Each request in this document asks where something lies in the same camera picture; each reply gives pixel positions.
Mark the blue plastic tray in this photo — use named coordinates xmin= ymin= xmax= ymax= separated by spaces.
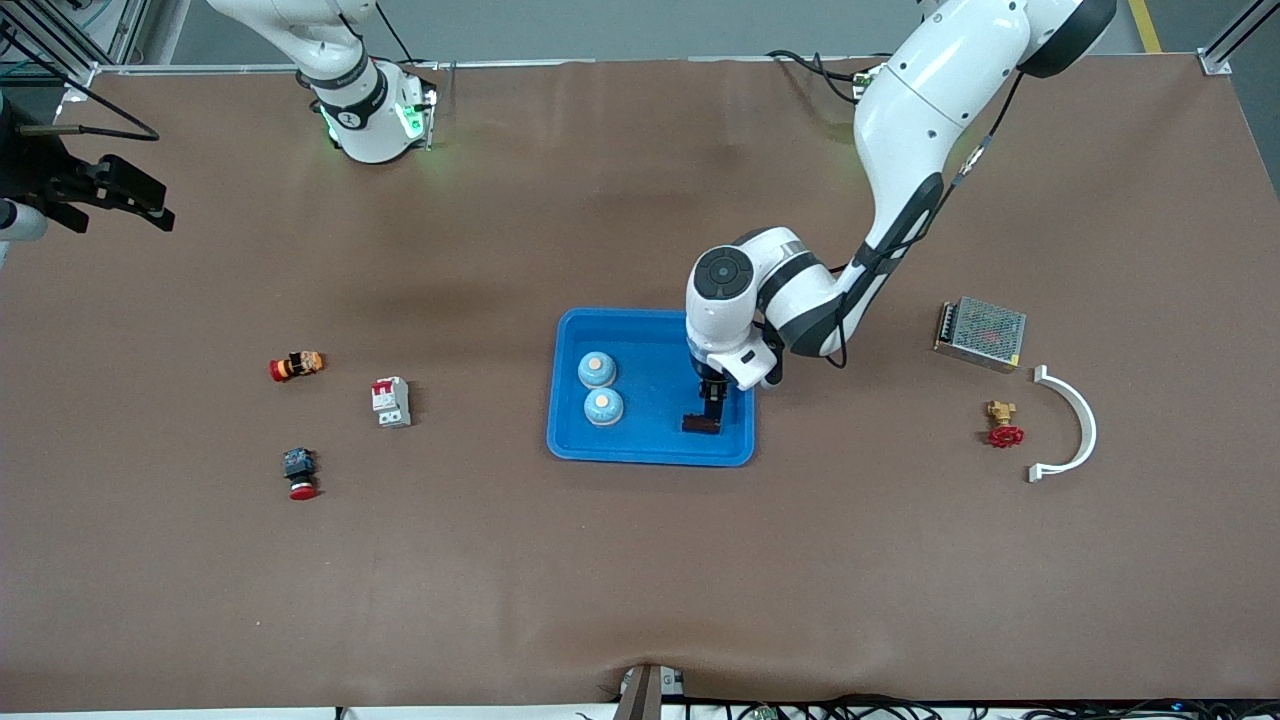
xmin=546 ymin=307 xmax=757 ymax=468

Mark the brown table mat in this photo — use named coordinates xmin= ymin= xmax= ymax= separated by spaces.
xmin=0 ymin=55 xmax=1280 ymax=713

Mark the orange red push button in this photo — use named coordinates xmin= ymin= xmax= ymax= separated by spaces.
xmin=269 ymin=350 xmax=327 ymax=384

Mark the metal mesh power supply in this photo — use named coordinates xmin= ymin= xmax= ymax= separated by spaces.
xmin=933 ymin=296 xmax=1028 ymax=375

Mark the red black emergency stop button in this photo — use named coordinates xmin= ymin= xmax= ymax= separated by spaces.
xmin=282 ymin=447 xmax=321 ymax=502

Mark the white red circuit breaker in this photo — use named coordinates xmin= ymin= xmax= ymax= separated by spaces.
xmin=371 ymin=376 xmax=413 ymax=430

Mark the white curved pipe clamp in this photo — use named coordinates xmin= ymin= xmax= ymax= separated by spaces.
xmin=1028 ymin=365 xmax=1098 ymax=484

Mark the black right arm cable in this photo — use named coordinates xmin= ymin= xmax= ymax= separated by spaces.
xmin=0 ymin=30 xmax=161 ymax=141

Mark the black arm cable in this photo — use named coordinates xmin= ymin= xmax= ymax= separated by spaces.
xmin=0 ymin=30 xmax=161 ymax=141
xmin=825 ymin=70 xmax=1026 ymax=371

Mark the aluminium frame with struts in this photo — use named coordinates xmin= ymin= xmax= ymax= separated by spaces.
xmin=0 ymin=0 xmax=156 ymax=101

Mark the brass valve red handle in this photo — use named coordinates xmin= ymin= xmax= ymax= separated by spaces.
xmin=984 ymin=400 xmax=1026 ymax=450

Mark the grey metal bracket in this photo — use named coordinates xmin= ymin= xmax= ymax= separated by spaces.
xmin=612 ymin=663 xmax=688 ymax=720

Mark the thin black base cable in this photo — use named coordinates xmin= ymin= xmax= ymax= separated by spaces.
xmin=375 ymin=0 xmax=446 ymax=71

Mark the black cable bundle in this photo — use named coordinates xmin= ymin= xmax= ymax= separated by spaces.
xmin=575 ymin=693 xmax=1280 ymax=720

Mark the black looped base cable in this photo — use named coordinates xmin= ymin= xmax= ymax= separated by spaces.
xmin=765 ymin=48 xmax=879 ymax=101

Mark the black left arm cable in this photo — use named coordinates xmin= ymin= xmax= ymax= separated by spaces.
xmin=825 ymin=70 xmax=1026 ymax=371

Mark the aluminium frame post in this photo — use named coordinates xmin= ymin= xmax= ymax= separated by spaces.
xmin=1200 ymin=0 xmax=1280 ymax=76

